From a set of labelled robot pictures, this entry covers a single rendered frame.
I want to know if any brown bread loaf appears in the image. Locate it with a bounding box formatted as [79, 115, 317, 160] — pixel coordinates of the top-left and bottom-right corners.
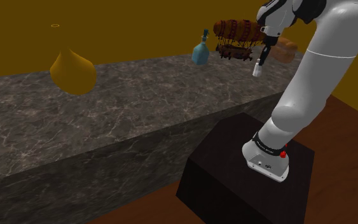
[269, 37, 298, 64]

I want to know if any brown airship model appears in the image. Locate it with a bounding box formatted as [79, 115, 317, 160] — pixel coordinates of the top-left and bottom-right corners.
[212, 19, 268, 62]

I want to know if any blue glass bottle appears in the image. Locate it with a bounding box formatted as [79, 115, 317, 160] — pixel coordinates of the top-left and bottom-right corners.
[191, 29, 210, 66]

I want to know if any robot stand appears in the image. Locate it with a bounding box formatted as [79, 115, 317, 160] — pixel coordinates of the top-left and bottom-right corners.
[176, 112, 315, 224]

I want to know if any yellow long-necked vase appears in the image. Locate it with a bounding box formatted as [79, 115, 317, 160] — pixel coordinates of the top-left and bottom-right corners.
[49, 24, 97, 95]

